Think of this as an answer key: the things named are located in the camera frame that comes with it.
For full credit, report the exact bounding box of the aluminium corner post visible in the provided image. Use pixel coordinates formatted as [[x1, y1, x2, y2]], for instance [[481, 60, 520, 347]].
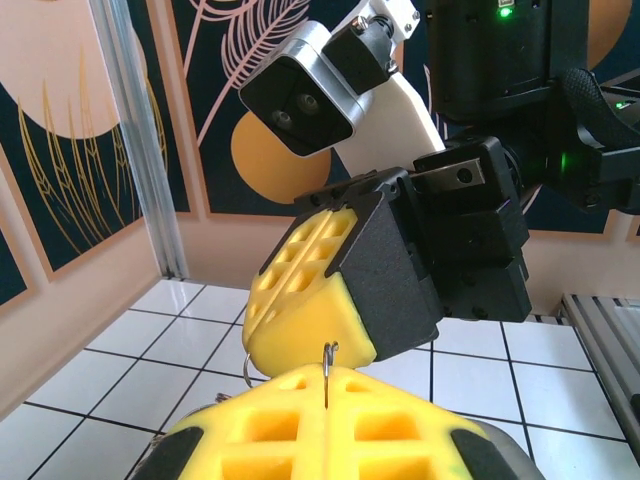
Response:
[[91, 0, 192, 280]]

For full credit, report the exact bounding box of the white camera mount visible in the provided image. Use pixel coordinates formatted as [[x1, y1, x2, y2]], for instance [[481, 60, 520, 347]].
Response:
[[333, 0, 447, 177]]

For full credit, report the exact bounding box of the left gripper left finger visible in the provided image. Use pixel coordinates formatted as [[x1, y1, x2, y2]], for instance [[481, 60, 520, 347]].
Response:
[[132, 363, 329, 480]]

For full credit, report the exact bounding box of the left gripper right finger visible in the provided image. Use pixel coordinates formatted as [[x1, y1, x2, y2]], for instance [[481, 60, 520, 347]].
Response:
[[326, 367, 531, 480]]

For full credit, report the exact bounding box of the black camera plug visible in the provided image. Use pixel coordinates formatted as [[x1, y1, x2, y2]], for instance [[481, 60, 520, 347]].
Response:
[[321, 16, 397, 96]]

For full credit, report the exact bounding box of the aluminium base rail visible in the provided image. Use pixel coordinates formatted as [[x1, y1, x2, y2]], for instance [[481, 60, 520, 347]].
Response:
[[558, 291, 640, 431]]

